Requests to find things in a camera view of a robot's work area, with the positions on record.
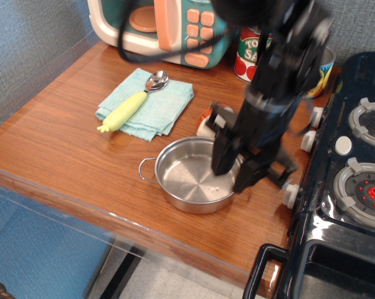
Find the dark blue toy stove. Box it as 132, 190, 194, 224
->
244, 52, 375, 298

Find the light blue folded cloth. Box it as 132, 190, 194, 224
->
95, 68, 194, 141

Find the toy microwave oven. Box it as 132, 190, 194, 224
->
88, 1, 236, 69

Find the pineapple slices can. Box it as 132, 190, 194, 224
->
306, 45, 336, 99

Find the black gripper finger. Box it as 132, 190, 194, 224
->
211, 131, 242, 176
233, 156, 272, 193

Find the spoon with yellow handle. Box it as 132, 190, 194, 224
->
97, 71, 169, 133

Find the tomato sauce can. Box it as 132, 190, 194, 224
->
234, 27, 261, 82

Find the silver metal pot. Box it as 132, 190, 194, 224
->
138, 136, 242, 214

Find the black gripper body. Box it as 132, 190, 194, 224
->
207, 97, 298, 189

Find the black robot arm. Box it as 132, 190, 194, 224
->
207, 1, 333, 193

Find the plush mushroom toy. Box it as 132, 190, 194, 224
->
196, 107, 226, 138

